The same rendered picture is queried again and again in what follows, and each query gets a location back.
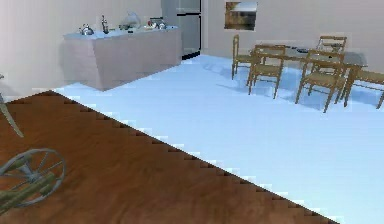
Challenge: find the dark slim bottle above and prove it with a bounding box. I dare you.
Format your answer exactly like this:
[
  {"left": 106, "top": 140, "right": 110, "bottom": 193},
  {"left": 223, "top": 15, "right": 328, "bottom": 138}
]
[{"left": 101, "top": 14, "right": 110, "bottom": 35}]

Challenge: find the pale grey furniture leg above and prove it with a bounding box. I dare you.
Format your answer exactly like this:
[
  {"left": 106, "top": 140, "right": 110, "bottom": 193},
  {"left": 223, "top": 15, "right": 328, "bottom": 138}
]
[{"left": 0, "top": 73, "right": 25, "bottom": 139}]

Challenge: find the silver kettle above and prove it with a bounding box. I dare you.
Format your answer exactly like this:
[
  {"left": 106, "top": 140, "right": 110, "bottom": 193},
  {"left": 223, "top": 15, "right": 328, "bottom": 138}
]
[{"left": 78, "top": 23, "right": 95, "bottom": 37}]

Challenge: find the silver pot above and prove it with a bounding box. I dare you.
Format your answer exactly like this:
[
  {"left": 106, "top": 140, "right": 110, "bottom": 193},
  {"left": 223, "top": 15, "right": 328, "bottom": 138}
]
[{"left": 147, "top": 17, "right": 168, "bottom": 30}]

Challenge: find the pale pink kitchen counter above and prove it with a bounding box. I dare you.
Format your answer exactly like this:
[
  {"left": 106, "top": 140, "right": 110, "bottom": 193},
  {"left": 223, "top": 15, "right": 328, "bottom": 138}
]
[{"left": 61, "top": 25, "right": 183, "bottom": 92}]

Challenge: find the grey green round chair base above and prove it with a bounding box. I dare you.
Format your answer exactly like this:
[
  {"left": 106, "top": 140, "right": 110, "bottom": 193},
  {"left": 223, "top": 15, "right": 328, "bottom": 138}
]
[{"left": 0, "top": 148, "right": 67, "bottom": 215}]

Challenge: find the wooden dining chair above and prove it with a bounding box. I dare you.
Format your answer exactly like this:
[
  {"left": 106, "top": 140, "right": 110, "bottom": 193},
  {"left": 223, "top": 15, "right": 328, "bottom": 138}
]
[
  {"left": 246, "top": 44, "right": 287, "bottom": 100},
  {"left": 294, "top": 49, "right": 347, "bottom": 114},
  {"left": 308, "top": 35, "right": 348, "bottom": 75},
  {"left": 339, "top": 68, "right": 384, "bottom": 110},
  {"left": 231, "top": 34, "right": 257, "bottom": 81}
]

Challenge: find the wooden dining table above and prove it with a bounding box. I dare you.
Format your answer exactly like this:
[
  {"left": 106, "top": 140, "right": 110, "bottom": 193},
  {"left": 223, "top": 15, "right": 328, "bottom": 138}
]
[{"left": 254, "top": 43, "right": 369, "bottom": 108}]

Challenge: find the framed brown wall picture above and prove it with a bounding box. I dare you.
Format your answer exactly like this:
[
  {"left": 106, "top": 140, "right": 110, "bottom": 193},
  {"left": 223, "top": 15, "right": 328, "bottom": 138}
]
[{"left": 224, "top": 0, "right": 258, "bottom": 32}]

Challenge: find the grey fridge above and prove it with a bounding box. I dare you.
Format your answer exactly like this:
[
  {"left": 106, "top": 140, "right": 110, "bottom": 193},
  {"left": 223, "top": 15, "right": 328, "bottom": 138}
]
[{"left": 160, "top": 0, "right": 202, "bottom": 61}]

